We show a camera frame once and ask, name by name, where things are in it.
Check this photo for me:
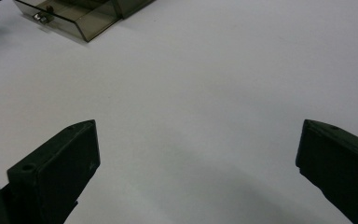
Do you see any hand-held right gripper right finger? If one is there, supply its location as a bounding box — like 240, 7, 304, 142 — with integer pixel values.
295, 119, 358, 224

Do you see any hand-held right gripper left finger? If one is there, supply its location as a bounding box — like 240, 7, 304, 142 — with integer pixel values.
7, 119, 102, 224

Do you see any smoky transparent drawer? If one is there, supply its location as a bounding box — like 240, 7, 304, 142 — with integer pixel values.
13, 0, 121, 44

